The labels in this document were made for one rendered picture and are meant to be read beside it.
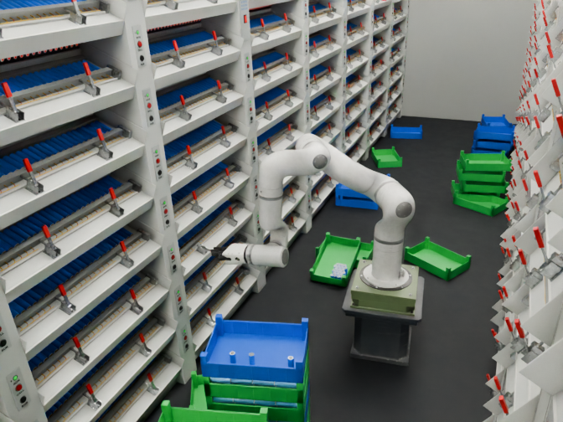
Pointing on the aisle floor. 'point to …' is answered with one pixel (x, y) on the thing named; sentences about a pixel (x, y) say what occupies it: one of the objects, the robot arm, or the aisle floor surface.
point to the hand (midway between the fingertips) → (216, 251)
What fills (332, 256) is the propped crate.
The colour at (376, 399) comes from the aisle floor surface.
